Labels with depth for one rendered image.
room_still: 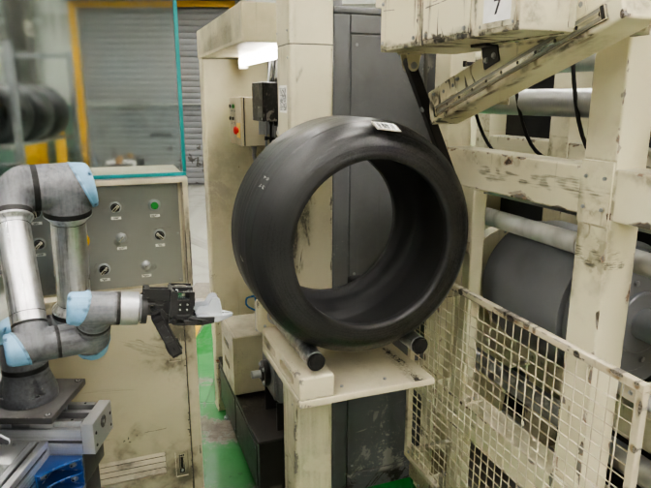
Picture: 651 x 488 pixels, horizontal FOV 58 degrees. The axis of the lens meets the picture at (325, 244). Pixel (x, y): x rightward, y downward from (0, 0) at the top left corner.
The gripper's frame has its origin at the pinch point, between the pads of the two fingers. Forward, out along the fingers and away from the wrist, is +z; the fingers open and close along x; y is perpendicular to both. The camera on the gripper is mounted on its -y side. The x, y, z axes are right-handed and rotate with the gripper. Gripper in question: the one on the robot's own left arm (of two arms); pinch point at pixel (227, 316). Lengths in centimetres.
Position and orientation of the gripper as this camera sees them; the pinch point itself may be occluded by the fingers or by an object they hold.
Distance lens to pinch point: 145.3
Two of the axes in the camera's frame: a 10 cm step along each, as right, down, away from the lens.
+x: -3.5, -2.3, 9.1
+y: 1.2, -9.7, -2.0
